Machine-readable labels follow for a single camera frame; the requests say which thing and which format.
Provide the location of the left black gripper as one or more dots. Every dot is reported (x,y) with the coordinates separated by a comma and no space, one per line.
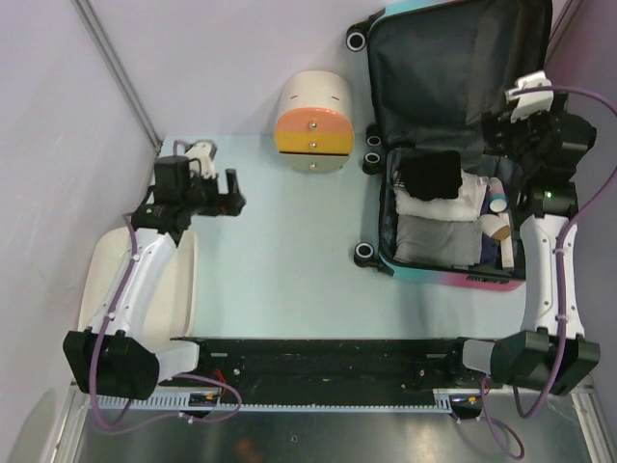
(223,204)

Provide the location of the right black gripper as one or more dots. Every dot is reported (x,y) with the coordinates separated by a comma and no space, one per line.
(498,123)

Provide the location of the white towel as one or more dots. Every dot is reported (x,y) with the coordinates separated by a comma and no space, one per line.
(465,208)

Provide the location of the pink and teal kids suitcase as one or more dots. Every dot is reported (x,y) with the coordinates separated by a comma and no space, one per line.
(435,68)

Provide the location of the black garment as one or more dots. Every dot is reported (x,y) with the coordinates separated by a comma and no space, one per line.
(432,176)

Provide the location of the white rectangular tray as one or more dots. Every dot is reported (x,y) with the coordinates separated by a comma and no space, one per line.
(171,311)

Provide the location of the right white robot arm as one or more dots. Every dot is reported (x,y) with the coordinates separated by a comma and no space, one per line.
(551,351)

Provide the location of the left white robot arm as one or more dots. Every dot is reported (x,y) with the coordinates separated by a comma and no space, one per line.
(110,356)

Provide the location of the white tube pink band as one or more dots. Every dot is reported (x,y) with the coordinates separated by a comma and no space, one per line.
(497,200)

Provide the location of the cream round drawer cabinet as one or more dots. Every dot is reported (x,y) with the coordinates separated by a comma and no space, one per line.
(314,130)

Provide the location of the navy folded garment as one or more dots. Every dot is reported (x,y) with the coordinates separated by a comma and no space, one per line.
(489,250)

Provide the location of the cream rectangular bottle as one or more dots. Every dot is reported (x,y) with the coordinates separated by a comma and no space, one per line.
(507,254)

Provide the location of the grey folded garment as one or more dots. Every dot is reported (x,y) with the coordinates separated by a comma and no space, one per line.
(439,243)

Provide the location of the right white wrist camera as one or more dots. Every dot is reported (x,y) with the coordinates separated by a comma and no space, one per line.
(531,94)

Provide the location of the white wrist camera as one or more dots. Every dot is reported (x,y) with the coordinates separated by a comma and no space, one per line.
(531,94)
(201,157)

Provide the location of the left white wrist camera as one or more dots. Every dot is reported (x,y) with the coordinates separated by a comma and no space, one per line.
(201,157)

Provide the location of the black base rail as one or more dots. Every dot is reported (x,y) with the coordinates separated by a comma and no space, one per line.
(336,371)

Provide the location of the grey slotted cable duct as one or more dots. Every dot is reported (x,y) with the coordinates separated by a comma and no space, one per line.
(438,401)

